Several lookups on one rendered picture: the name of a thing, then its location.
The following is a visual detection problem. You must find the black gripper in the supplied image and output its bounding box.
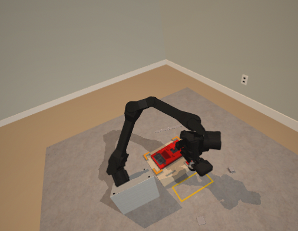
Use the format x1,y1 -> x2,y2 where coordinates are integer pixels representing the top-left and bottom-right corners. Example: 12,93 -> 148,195
176,139 -> 213,177

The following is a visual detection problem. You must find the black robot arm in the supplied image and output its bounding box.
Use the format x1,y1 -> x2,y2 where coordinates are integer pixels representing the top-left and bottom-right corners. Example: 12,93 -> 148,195
106,96 -> 221,187

